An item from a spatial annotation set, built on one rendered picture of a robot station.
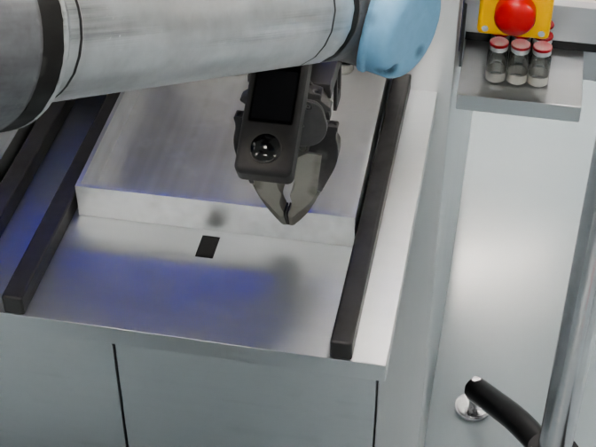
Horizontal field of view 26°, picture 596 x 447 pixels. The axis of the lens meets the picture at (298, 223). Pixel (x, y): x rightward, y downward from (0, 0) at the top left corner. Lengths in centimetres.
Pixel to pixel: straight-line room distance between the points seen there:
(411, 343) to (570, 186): 113
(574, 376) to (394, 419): 28
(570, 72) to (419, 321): 37
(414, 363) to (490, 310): 76
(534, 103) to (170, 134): 38
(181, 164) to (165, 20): 62
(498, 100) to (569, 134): 147
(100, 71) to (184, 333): 50
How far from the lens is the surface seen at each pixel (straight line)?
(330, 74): 109
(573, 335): 180
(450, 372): 228
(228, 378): 173
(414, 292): 156
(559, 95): 139
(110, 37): 63
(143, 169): 127
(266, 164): 101
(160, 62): 67
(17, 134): 128
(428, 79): 137
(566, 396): 188
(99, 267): 117
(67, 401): 186
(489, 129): 282
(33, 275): 114
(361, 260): 113
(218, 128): 132
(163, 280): 115
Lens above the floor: 166
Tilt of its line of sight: 41 degrees down
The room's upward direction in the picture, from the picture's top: straight up
